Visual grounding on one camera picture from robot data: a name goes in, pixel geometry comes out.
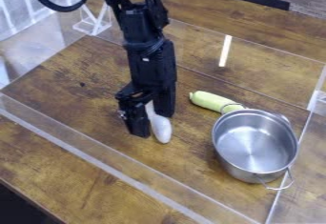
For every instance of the clear acrylic enclosure panel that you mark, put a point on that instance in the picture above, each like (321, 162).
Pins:
(110, 178)

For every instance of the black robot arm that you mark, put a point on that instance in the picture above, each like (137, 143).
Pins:
(142, 20)

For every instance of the clear acrylic triangle stand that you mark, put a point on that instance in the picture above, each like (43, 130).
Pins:
(94, 24)

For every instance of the silver metal pot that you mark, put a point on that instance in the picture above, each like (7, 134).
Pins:
(257, 147)

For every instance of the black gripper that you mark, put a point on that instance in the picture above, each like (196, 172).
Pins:
(154, 79)

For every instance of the yellow green plush corn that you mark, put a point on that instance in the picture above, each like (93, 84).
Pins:
(214, 102)

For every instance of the red and white plush mushroom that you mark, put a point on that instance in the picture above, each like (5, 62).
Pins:
(161, 125)

